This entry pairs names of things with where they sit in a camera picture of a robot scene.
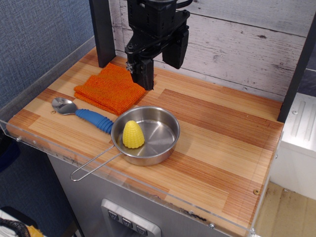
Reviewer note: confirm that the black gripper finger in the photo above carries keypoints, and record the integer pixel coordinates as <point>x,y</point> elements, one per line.
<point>142,73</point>
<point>174,53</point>

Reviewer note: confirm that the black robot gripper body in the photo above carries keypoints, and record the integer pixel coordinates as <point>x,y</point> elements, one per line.
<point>153,23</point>

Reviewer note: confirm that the small steel saucepan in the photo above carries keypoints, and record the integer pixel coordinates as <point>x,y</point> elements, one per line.
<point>161,131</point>

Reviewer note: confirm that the blue handled metal spoon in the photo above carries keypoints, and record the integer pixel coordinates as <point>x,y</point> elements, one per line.
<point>65,106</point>

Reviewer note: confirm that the orange folded cloth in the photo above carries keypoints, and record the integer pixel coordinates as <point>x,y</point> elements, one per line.
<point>111,90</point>

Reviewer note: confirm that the yellow toy corn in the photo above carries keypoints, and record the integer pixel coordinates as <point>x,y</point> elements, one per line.
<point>133,136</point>

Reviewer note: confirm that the clear acrylic table guard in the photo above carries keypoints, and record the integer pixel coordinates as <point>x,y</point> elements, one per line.
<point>224,152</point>

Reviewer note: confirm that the grey button panel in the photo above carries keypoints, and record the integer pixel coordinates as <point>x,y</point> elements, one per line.
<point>130,220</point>

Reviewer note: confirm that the white metal box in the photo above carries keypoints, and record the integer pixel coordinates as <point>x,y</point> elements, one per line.
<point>295,165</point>

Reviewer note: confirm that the yellow object bottom left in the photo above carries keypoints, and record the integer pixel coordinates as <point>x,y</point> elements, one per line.
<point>34,232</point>

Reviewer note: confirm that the black left vertical post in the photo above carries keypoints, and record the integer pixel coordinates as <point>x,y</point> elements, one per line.
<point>103,32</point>

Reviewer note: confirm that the black vertical post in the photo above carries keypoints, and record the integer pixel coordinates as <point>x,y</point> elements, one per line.
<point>299,72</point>
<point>103,32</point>

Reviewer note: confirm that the black right vertical post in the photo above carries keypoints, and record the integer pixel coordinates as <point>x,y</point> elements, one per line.
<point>299,72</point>

